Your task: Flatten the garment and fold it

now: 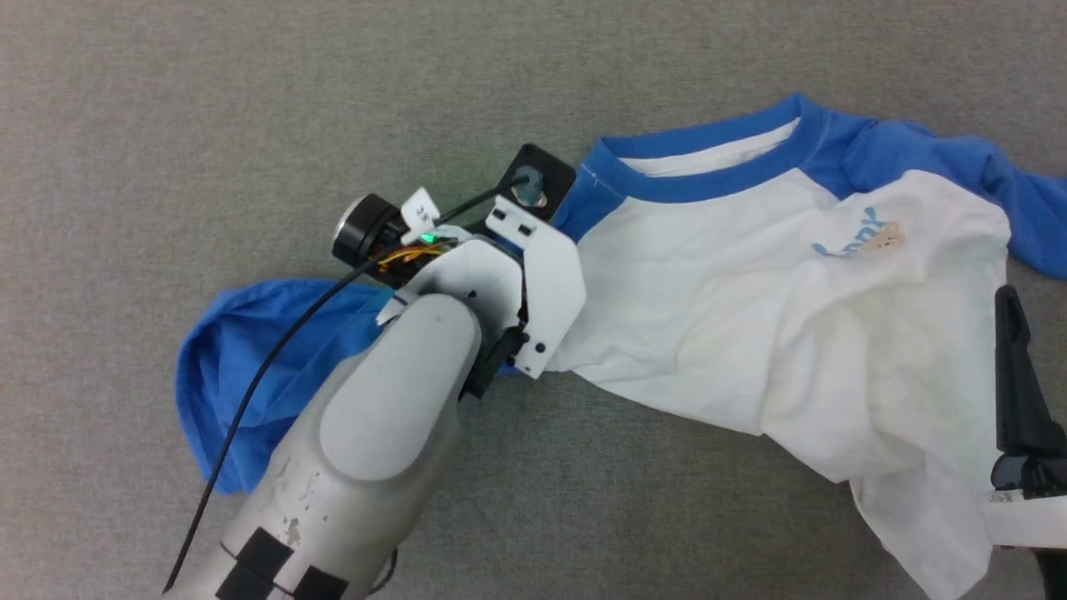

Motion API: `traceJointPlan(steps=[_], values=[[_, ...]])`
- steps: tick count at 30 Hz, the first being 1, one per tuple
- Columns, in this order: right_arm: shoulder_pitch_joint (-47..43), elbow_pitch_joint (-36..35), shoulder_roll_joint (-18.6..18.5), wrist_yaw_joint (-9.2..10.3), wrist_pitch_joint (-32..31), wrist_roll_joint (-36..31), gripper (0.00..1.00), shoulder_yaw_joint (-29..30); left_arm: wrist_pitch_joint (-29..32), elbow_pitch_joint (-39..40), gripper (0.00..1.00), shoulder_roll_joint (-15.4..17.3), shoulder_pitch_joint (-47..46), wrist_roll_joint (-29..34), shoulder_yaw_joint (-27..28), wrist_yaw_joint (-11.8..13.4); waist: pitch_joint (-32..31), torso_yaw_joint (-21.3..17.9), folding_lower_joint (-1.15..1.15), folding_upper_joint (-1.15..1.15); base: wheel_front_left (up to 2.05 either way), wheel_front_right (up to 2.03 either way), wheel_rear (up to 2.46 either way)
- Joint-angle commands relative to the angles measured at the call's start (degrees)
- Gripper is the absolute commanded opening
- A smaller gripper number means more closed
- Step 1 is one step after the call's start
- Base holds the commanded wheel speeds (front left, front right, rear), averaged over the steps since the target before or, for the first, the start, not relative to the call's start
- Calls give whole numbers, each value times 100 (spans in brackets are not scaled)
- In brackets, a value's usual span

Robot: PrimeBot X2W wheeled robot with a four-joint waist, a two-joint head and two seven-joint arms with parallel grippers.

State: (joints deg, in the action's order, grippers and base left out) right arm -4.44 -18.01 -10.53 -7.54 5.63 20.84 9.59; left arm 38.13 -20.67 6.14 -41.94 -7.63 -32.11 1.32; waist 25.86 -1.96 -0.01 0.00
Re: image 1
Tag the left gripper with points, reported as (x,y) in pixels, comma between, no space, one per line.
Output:
(550,283)

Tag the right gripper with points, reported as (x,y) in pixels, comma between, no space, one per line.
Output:
(1034,517)

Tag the blue and white shirt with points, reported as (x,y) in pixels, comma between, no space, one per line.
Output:
(750,317)

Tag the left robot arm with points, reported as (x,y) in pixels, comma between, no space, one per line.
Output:
(375,433)

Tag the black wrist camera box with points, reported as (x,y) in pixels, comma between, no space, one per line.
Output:
(521,167)

